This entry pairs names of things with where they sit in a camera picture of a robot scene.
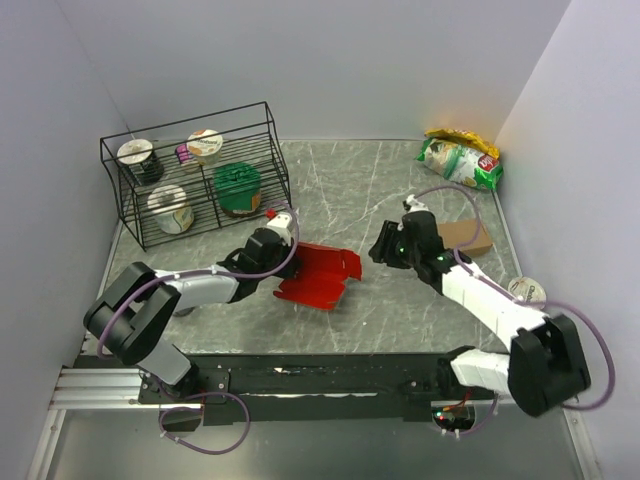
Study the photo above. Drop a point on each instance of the yellow chips bag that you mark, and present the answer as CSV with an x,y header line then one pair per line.
x,y
465,137

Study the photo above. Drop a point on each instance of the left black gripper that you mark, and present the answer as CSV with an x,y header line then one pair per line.
x,y
291,267

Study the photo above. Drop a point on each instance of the red paper box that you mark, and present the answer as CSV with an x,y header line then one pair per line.
x,y
321,278

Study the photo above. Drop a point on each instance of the white cup lower shelf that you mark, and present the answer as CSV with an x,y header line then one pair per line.
x,y
170,208

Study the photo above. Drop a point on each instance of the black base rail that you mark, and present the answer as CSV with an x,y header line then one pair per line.
x,y
313,387

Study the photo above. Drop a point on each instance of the metal tin can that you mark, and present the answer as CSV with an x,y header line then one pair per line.
x,y
183,312

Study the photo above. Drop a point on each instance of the brown cardboard box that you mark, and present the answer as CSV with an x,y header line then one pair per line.
x,y
463,234

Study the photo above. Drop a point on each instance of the green chips bag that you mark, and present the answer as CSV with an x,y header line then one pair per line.
x,y
461,164

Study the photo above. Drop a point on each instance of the foil lid dark cup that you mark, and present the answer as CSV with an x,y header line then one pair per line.
x,y
140,161

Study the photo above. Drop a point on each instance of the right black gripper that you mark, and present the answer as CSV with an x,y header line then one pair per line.
x,y
381,250

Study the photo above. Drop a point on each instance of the white yogurt cup orange label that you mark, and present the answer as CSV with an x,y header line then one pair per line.
x,y
205,146

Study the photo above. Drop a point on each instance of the small purple white cup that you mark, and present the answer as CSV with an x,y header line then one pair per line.
x,y
183,155

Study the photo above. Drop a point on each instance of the aluminium frame rail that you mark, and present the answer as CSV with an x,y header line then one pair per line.
x,y
96,428

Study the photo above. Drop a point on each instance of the green lidded jar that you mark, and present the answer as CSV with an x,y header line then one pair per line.
x,y
238,188

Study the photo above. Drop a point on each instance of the black wire rack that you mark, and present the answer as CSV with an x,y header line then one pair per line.
x,y
250,136

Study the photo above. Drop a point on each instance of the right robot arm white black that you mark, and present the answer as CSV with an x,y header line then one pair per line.
x,y
544,364

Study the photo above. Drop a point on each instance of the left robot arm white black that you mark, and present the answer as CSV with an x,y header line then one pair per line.
x,y
129,318

